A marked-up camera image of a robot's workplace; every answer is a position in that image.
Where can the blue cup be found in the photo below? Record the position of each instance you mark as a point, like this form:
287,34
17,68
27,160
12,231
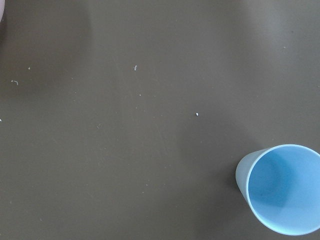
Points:
281,186

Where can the pink bowl with ice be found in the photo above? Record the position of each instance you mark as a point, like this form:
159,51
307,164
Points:
2,6

